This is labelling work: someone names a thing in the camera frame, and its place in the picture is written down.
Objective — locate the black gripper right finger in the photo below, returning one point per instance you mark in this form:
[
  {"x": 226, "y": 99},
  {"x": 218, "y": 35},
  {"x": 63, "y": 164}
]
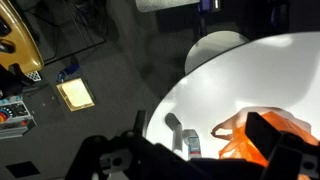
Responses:
[{"x": 263, "y": 133}]

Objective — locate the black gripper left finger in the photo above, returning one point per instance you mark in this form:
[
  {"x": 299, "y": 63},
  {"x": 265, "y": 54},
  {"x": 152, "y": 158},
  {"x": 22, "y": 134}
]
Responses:
[{"x": 140, "y": 121}]

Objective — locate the orange plastic bag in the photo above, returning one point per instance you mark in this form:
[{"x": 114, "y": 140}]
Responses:
[{"x": 243, "y": 146}]

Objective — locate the white bottle with printed label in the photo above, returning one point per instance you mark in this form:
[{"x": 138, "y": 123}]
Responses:
[{"x": 175, "y": 128}]

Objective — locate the blue bottle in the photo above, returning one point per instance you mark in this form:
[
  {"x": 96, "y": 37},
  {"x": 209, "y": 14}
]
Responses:
[{"x": 68, "y": 71}]

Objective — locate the yellow floor plate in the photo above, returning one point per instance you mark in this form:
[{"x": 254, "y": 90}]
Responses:
[{"x": 75, "y": 94}]

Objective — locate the round white side table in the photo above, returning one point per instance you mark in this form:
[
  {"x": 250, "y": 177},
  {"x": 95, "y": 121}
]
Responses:
[{"x": 210, "y": 46}]

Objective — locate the checkered calibration tag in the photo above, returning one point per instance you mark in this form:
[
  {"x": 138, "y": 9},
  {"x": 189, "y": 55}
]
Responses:
[{"x": 33, "y": 75}]

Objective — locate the grey flat panel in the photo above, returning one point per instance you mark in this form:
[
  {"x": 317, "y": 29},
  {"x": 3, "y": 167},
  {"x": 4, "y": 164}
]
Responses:
[{"x": 163, "y": 4}]

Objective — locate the control box with buttons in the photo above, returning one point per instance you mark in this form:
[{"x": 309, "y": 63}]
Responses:
[{"x": 15, "y": 116}]

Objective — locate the golden yellow curved panel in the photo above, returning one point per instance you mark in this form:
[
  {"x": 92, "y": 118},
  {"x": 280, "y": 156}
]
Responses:
[{"x": 18, "y": 43}]

